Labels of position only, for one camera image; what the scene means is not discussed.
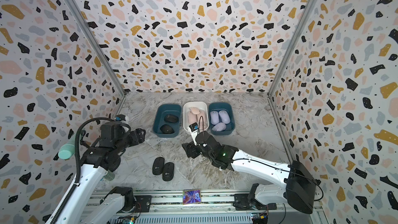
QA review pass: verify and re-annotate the purple mouse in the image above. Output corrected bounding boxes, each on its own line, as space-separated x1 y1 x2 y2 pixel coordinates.
218 110 231 124
210 111 220 125
212 122 227 132

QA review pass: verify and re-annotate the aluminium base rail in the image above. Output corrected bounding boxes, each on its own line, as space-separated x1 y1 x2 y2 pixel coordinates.
57 189 327 224

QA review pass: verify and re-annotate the mint green bottle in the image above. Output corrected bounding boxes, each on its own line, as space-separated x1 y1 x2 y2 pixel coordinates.
58 134 81 160

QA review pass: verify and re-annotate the right teal storage box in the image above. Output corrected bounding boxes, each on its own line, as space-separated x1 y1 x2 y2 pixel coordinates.
208 102 235 136

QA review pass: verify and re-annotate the black mouse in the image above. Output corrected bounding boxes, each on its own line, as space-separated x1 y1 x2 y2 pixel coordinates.
160 124 175 134
162 162 175 181
164 114 179 123
152 157 165 175

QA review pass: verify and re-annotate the colourful small card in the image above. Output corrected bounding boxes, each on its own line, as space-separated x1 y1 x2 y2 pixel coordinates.
182 189 202 205

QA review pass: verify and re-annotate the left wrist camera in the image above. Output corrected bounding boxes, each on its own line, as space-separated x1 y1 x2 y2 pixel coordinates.
114 114 129 123

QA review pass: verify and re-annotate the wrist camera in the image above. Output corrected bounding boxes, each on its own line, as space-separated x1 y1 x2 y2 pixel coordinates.
114 114 129 123
189 122 200 145

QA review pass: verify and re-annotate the green tape roll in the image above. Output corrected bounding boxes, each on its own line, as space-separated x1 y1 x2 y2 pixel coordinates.
103 170 115 181

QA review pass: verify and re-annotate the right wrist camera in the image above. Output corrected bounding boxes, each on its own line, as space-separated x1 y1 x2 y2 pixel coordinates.
189 122 200 145

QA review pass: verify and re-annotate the black corrugated cable hose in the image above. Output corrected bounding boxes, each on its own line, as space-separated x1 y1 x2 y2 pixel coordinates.
54 117 131 224

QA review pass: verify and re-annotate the left teal storage box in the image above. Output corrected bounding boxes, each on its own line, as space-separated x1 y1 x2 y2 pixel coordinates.
152 104 182 139

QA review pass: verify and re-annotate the purple mouse front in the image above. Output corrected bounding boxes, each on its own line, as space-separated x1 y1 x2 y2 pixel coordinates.
218 110 231 124

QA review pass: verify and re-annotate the pink mouse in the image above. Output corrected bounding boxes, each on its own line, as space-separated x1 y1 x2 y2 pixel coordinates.
197 111 206 125
187 111 198 126
189 107 201 115

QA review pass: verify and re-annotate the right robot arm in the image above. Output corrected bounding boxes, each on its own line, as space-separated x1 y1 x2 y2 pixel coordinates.
182 131 318 214

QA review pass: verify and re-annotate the teal storage box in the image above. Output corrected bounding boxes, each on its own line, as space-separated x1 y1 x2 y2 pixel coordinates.
152 104 182 139
208 102 235 136

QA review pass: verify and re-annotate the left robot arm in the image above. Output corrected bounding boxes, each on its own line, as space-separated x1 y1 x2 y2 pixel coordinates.
47 115 146 224

